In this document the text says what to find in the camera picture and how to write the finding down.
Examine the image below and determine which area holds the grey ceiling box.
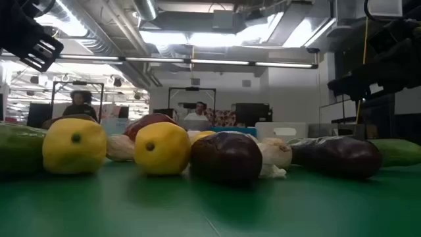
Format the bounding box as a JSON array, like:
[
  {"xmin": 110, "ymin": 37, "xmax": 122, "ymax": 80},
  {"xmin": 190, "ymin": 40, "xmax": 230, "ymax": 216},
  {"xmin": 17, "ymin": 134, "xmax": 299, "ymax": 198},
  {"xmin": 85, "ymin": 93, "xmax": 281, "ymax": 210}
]
[{"xmin": 212, "ymin": 9, "xmax": 238, "ymax": 31}]

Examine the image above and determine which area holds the white plastic basket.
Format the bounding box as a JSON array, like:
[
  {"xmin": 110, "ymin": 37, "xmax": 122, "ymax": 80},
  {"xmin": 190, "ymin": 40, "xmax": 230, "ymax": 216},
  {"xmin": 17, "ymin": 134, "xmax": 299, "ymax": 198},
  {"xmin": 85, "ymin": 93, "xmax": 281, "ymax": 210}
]
[{"xmin": 255, "ymin": 122, "xmax": 309, "ymax": 142}]

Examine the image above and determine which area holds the yellow hanging strap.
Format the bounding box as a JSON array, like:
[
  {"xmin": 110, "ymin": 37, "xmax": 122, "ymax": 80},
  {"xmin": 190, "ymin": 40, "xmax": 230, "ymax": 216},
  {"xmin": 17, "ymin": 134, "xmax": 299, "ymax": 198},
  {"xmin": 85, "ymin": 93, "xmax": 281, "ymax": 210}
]
[{"xmin": 354, "ymin": 16, "xmax": 369, "ymax": 136}]

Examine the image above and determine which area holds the tan garlic bulb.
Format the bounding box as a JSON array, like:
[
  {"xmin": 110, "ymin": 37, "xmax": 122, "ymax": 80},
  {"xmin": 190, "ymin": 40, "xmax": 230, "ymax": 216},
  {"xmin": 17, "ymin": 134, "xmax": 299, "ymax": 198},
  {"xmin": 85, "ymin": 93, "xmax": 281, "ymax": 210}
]
[
  {"xmin": 105, "ymin": 134, "xmax": 136, "ymax": 162},
  {"xmin": 258, "ymin": 136, "xmax": 293, "ymax": 169}
]

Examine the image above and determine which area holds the silver ventilation duct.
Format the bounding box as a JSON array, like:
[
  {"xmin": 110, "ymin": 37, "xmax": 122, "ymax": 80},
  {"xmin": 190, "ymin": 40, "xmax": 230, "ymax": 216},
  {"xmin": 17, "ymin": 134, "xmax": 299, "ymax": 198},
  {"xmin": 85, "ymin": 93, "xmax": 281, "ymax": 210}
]
[{"xmin": 133, "ymin": 0, "xmax": 159, "ymax": 21}]

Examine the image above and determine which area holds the green cucumber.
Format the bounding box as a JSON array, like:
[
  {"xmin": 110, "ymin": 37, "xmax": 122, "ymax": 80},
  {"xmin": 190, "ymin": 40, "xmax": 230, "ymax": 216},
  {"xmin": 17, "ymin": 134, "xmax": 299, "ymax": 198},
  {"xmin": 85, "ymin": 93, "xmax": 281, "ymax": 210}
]
[
  {"xmin": 368, "ymin": 138, "xmax": 421, "ymax": 168},
  {"xmin": 0, "ymin": 122, "xmax": 47, "ymax": 174}
]

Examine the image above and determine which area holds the framed glass board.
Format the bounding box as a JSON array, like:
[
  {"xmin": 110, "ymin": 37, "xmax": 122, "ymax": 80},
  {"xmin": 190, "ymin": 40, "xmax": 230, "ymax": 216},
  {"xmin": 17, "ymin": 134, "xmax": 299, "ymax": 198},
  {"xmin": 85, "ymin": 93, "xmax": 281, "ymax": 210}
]
[{"xmin": 318, "ymin": 97, "xmax": 359, "ymax": 125}]

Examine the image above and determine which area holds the long ceiling light bar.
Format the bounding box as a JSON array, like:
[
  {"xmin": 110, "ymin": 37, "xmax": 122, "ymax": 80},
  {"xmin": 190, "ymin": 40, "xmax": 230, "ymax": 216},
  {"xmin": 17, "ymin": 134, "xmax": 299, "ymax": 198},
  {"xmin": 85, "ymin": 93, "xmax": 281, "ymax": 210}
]
[{"xmin": 0, "ymin": 52, "xmax": 319, "ymax": 70}]

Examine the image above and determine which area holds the blue plastic basket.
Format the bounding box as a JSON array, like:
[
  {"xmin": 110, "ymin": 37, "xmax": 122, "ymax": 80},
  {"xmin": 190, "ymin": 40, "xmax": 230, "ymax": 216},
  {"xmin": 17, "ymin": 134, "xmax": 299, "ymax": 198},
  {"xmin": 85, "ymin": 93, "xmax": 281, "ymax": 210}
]
[{"xmin": 210, "ymin": 126, "xmax": 258, "ymax": 138}]

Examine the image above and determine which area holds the person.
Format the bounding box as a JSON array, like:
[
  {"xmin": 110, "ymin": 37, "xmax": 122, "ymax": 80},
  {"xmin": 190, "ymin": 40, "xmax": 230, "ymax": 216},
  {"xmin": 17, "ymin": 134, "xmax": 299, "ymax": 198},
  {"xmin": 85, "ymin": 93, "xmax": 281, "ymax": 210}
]
[
  {"xmin": 183, "ymin": 101, "xmax": 212, "ymax": 122},
  {"xmin": 61, "ymin": 90, "xmax": 99, "ymax": 123}
]

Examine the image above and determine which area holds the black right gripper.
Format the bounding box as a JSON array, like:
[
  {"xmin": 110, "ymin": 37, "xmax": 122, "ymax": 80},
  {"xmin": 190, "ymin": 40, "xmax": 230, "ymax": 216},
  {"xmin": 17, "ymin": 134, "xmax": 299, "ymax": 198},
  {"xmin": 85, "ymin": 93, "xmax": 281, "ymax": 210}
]
[{"xmin": 327, "ymin": 16, "xmax": 421, "ymax": 101}]

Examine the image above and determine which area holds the floral patterned panel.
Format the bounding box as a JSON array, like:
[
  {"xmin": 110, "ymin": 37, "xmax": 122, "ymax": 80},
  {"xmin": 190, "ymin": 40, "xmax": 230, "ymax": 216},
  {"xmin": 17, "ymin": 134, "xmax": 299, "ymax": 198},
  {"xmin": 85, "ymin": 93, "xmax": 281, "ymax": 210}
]
[{"xmin": 203, "ymin": 109, "xmax": 237, "ymax": 128}]

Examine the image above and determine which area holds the black monitor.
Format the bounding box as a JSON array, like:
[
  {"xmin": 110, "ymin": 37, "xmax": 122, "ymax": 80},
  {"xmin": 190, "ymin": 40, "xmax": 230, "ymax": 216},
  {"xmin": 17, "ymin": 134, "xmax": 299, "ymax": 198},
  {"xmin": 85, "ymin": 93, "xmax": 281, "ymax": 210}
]
[
  {"xmin": 234, "ymin": 102, "xmax": 273, "ymax": 128},
  {"xmin": 26, "ymin": 102, "xmax": 53, "ymax": 128}
]

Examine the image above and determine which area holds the black metal rig frame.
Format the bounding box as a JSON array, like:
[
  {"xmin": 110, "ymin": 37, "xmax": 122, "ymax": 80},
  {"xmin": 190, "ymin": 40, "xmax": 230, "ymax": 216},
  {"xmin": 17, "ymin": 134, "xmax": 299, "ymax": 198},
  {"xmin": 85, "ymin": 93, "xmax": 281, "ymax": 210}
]
[
  {"xmin": 168, "ymin": 86, "xmax": 217, "ymax": 111},
  {"xmin": 51, "ymin": 80, "xmax": 105, "ymax": 124}
]

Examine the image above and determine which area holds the purple eggplant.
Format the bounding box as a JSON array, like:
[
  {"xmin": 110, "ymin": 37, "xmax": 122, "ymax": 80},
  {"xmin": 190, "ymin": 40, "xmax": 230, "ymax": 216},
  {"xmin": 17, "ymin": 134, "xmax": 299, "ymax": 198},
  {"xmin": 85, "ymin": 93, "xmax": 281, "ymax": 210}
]
[
  {"xmin": 289, "ymin": 136, "xmax": 383, "ymax": 180},
  {"xmin": 189, "ymin": 131, "xmax": 263, "ymax": 184}
]

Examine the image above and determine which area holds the yellow lemon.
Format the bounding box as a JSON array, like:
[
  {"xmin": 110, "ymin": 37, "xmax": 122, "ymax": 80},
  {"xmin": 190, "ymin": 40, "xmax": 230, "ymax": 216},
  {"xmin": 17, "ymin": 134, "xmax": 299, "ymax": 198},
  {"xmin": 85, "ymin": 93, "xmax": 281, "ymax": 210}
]
[
  {"xmin": 134, "ymin": 121, "xmax": 192, "ymax": 176},
  {"xmin": 41, "ymin": 117, "xmax": 108, "ymax": 174},
  {"xmin": 187, "ymin": 130, "xmax": 217, "ymax": 145}
]

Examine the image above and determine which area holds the dark red apple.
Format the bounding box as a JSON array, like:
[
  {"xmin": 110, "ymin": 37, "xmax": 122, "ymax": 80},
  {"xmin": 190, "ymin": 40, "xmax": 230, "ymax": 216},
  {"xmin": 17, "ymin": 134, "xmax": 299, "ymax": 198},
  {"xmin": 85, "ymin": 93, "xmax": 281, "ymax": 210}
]
[{"xmin": 124, "ymin": 113, "xmax": 178, "ymax": 142}]

